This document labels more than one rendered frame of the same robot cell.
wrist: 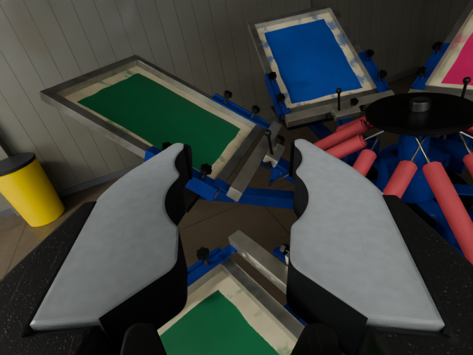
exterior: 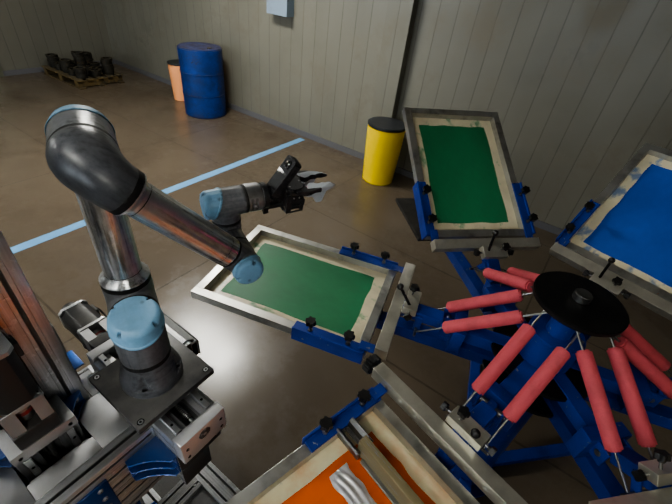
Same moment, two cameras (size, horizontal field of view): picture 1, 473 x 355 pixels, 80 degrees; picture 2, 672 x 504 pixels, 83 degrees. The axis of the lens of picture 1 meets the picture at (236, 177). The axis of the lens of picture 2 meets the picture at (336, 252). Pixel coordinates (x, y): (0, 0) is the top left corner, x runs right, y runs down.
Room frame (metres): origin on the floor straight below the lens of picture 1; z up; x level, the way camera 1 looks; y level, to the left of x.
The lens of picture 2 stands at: (-0.53, -0.77, 2.18)
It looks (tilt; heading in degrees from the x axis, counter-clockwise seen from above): 37 degrees down; 47
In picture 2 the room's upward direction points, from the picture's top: 7 degrees clockwise
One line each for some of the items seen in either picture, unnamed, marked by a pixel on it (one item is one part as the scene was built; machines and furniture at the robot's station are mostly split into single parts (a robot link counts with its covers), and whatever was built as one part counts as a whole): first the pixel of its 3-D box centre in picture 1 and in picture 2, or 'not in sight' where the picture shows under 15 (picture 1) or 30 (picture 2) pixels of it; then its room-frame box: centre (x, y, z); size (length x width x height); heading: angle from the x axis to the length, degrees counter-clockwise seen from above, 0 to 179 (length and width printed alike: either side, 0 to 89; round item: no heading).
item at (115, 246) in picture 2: not in sight; (110, 230); (-0.45, 0.08, 1.63); 0.15 x 0.12 x 0.55; 82
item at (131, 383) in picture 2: not in sight; (149, 361); (-0.47, -0.05, 1.31); 0.15 x 0.15 x 0.10
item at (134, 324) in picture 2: not in sight; (138, 329); (-0.47, -0.04, 1.42); 0.13 x 0.12 x 0.14; 82
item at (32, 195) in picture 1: (29, 191); (382, 152); (2.82, 2.24, 0.36); 0.47 x 0.45 x 0.72; 106
